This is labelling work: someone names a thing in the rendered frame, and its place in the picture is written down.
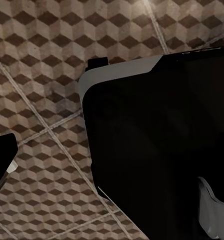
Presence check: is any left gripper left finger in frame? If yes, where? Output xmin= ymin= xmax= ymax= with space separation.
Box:
xmin=0 ymin=133 xmax=18 ymax=180

